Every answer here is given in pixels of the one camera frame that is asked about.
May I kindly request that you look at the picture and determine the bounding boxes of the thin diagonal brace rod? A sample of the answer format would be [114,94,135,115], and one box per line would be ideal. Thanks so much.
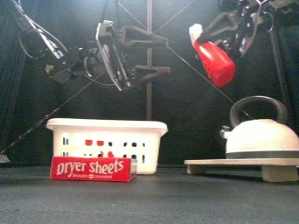
[116,0,255,120]
[0,0,198,156]

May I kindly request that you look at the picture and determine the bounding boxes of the white plastic basket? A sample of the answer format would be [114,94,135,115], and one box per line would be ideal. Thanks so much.
[46,117,170,176]

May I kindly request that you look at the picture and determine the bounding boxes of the small red object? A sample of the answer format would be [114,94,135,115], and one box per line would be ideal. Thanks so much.
[84,139,115,158]

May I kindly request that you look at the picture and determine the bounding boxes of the white kettle with blue dots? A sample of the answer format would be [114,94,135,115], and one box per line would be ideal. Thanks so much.
[219,95,299,160]

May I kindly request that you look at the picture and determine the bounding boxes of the red blue dryer sheets box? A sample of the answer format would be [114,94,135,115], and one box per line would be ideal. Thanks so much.
[50,156,138,183]

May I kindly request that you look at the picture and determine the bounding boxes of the light wooden trivet board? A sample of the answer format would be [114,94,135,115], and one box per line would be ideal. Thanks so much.
[183,157,299,184]

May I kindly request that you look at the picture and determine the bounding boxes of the vertical metal frame pole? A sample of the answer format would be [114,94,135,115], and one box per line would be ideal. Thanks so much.
[144,0,155,122]

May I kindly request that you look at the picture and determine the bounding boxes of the dark vertical frame post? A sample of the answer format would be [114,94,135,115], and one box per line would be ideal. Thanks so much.
[267,27,294,125]

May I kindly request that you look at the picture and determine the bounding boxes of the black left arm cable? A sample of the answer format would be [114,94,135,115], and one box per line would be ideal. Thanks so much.
[10,0,71,60]

